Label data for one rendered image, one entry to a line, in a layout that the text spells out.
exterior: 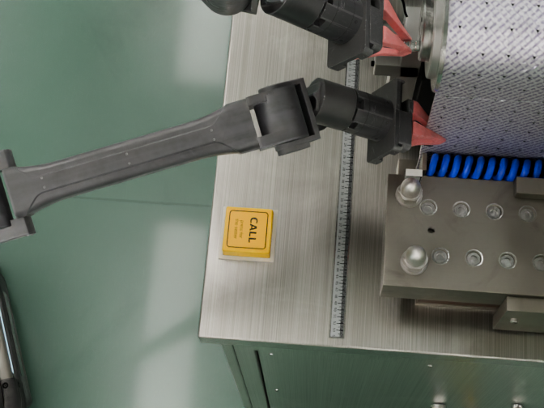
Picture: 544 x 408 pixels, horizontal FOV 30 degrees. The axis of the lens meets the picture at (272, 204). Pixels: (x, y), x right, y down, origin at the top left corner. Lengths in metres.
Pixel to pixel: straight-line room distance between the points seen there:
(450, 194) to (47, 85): 1.51
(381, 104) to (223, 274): 0.37
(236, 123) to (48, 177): 0.24
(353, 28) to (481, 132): 0.29
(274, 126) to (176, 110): 1.37
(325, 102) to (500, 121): 0.23
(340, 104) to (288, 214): 0.29
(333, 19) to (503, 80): 0.22
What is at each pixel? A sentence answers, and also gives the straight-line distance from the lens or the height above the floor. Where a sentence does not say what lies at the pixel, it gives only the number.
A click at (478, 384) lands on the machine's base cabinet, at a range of 1.71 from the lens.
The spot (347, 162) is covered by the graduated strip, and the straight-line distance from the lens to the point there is 1.55.
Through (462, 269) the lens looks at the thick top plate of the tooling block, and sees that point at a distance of 1.38.
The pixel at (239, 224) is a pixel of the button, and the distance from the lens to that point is 1.50.
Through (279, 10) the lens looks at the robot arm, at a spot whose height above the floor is 1.38.
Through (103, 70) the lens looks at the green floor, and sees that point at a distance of 2.69.
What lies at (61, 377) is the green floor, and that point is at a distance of 2.44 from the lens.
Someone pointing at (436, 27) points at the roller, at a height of 1.30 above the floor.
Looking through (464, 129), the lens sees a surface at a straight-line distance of 1.36.
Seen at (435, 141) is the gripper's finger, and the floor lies 1.08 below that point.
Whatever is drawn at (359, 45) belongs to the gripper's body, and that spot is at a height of 1.32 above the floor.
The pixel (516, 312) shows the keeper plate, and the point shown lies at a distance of 1.39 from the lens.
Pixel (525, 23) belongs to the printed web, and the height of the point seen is 1.31.
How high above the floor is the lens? 2.34
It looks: 70 degrees down
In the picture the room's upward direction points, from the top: 5 degrees counter-clockwise
